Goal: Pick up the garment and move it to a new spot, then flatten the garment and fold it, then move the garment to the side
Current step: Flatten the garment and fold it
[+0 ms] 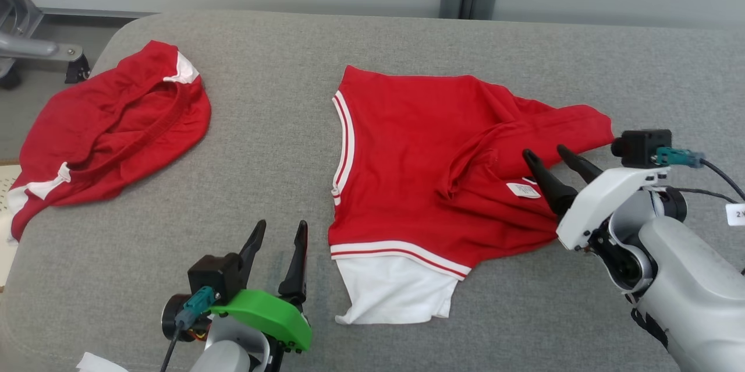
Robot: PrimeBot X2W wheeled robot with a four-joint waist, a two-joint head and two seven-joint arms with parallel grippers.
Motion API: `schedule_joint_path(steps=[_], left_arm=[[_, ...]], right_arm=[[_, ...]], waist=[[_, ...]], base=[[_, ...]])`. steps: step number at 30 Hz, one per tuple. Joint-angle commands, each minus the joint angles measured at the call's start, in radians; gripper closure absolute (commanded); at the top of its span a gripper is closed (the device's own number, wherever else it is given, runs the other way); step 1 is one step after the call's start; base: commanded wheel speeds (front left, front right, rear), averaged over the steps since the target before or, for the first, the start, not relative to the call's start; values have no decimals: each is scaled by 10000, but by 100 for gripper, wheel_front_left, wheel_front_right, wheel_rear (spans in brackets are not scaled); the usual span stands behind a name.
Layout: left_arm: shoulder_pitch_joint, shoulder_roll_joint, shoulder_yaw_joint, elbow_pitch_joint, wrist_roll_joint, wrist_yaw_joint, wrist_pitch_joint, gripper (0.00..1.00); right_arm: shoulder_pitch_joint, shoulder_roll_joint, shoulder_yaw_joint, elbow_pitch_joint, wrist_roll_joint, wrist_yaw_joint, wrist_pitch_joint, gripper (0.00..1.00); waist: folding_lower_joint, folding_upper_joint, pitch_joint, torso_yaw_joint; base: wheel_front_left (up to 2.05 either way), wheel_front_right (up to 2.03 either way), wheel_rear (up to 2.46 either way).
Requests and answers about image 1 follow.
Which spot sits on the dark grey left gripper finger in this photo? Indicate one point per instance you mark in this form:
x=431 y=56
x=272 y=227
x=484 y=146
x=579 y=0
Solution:
x=253 y=250
x=297 y=273

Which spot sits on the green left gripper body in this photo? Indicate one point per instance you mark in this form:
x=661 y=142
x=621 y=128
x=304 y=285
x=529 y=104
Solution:
x=273 y=316

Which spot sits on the grey metal frame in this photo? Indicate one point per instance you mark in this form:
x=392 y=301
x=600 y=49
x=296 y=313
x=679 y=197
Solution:
x=29 y=47

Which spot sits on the red jersey with white trim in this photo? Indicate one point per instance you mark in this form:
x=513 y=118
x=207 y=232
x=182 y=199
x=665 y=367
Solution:
x=407 y=156

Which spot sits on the red shorts with white stripes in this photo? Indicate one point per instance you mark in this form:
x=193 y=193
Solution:
x=116 y=110

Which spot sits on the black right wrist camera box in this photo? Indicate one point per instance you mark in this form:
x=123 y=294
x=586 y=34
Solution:
x=640 y=148

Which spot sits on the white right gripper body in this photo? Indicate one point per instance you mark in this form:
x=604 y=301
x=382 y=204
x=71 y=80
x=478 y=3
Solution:
x=605 y=200

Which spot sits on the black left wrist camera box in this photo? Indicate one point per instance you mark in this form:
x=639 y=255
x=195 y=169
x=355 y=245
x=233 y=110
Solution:
x=212 y=276

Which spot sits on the white tape tag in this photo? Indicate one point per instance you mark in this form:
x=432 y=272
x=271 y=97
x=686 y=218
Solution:
x=99 y=363

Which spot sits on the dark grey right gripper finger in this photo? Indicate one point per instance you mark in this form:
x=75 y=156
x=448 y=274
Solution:
x=582 y=167
x=550 y=186

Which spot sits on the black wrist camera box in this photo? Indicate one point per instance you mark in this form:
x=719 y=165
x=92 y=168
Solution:
x=212 y=276
x=640 y=148

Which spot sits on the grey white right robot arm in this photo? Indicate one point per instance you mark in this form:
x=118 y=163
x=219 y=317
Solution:
x=687 y=279

